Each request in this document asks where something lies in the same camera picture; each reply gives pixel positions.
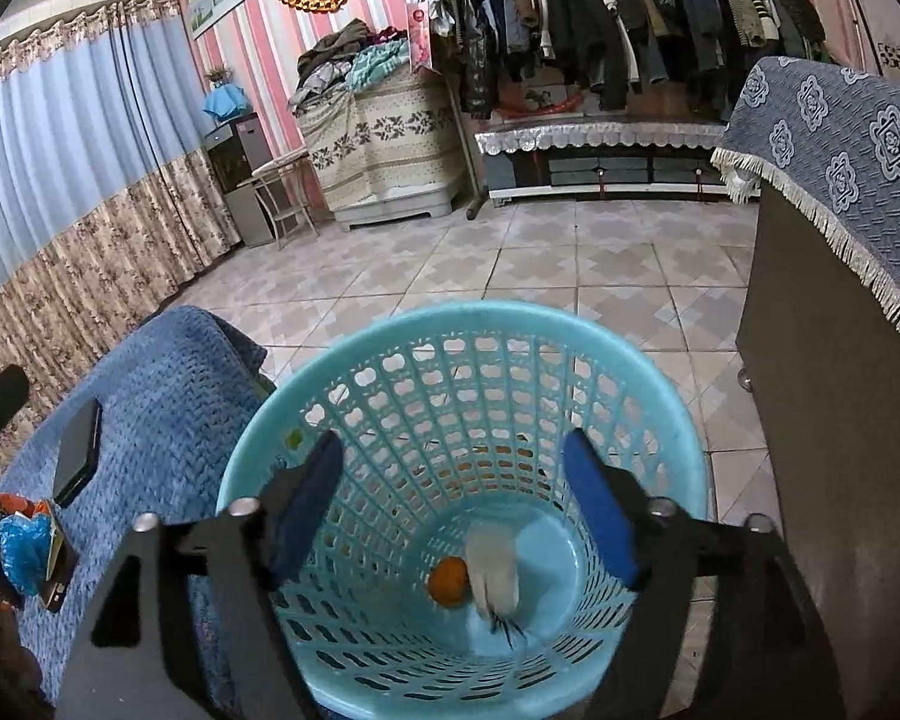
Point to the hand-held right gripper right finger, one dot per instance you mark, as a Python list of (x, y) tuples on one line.
[(600, 510)]

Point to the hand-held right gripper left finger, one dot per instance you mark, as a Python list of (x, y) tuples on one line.
[(307, 510)]

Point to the light blue plastic waste basket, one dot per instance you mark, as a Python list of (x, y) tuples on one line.
[(540, 562)]

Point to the white tissue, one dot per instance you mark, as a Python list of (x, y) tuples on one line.
[(491, 562)]

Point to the blue plastic wrapper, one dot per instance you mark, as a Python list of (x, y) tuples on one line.
[(22, 551)]

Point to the orange peel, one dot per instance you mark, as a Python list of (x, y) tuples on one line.
[(450, 581)]

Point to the black smartphone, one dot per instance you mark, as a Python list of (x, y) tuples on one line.
[(75, 457)]

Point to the blue knitted blanket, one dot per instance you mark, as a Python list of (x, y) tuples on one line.
[(157, 390)]

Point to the blue and floral curtain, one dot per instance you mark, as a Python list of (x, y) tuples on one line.
[(60, 165)]

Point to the dark brown cabinet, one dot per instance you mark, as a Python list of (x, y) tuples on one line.
[(832, 427)]

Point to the white cabinet base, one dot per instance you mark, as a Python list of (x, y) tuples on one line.
[(397, 202)]

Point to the grey water dispenser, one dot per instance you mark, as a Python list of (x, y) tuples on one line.
[(232, 157)]

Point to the metal clothes rack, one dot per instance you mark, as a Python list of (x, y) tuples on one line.
[(471, 199)]

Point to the low dark cabinet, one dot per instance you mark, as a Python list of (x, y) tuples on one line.
[(607, 169)]

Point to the white lace cloth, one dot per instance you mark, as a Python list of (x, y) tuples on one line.
[(600, 136)]

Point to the blue cloth cover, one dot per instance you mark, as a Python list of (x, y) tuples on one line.
[(225, 101)]

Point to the beige patterned cover cloth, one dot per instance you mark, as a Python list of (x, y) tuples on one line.
[(382, 142)]

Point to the red cloth item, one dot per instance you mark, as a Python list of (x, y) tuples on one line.
[(547, 103)]

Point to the blue fringed patterned cloth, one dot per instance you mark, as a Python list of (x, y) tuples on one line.
[(832, 142)]

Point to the pile of folded clothes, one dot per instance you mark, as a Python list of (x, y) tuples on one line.
[(345, 60)]

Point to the pink hanging bag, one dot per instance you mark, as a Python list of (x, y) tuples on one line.
[(420, 41)]

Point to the row of hanging clothes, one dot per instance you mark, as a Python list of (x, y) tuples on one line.
[(607, 22)]

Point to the metal frame chair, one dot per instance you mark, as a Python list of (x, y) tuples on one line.
[(285, 187)]

